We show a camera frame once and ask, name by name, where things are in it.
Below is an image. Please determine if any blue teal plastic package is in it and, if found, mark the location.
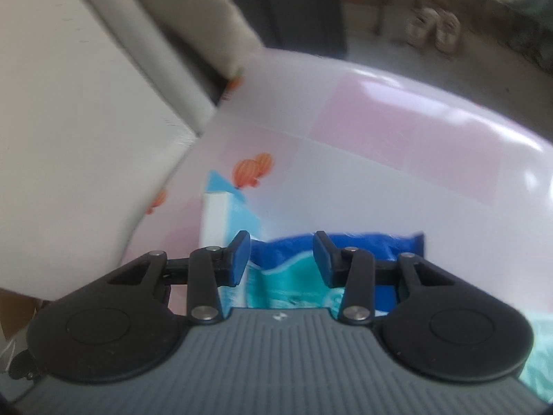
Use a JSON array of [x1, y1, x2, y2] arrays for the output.
[[219, 233, 424, 316]]

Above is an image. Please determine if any pair of white shoes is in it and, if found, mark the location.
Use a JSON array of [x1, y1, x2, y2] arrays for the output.
[[406, 7, 462, 55]]

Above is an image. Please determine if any white sofa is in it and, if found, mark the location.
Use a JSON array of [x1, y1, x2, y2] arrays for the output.
[[1, 0, 262, 300]]

